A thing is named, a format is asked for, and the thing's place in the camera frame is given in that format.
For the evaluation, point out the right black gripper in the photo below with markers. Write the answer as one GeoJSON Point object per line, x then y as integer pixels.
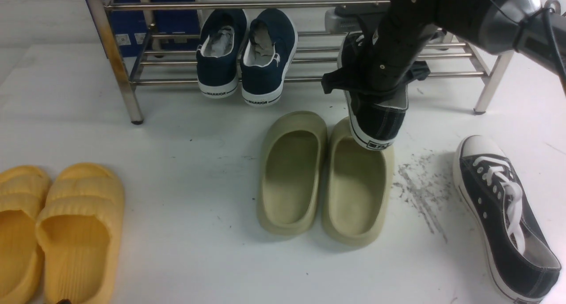
{"type": "Point", "coordinates": [379, 69]}

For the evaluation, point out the black canvas sneaker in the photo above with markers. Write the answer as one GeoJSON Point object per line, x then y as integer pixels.
{"type": "Point", "coordinates": [520, 261]}
{"type": "Point", "coordinates": [374, 122]}

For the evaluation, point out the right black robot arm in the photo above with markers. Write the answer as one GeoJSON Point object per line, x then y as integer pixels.
{"type": "Point", "coordinates": [496, 26]}

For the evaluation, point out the stainless steel shoe rack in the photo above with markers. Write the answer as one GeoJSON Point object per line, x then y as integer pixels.
{"type": "Point", "coordinates": [371, 10]}

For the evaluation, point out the right navy canvas sneaker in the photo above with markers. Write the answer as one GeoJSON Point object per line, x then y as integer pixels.
{"type": "Point", "coordinates": [265, 61]}

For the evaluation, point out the navy canvas sneaker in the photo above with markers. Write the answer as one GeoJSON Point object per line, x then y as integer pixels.
{"type": "Point", "coordinates": [265, 61]}
{"type": "Point", "coordinates": [221, 40]}

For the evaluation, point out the right olive foam slide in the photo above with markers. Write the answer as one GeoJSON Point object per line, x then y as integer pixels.
{"type": "Point", "coordinates": [358, 188]}

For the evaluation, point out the olive foam slide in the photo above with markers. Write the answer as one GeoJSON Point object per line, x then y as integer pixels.
{"type": "Point", "coordinates": [358, 188]}
{"type": "Point", "coordinates": [291, 164]}

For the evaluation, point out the left olive foam slide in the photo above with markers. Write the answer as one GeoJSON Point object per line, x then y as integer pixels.
{"type": "Point", "coordinates": [291, 164]}

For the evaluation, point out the left navy canvas sneaker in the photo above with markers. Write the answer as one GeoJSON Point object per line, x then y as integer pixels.
{"type": "Point", "coordinates": [221, 40]}

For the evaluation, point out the right yellow rubber slide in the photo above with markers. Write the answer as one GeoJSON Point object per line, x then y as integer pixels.
{"type": "Point", "coordinates": [80, 230]}

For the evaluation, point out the yellow rubber slide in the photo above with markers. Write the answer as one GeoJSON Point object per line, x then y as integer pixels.
{"type": "Point", "coordinates": [23, 192]}
{"type": "Point", "coordinates": [80, 230]}

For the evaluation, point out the left yellow rubber slide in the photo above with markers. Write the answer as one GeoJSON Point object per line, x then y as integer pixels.
{"type": "Point", "coordinates": [23, 192]}

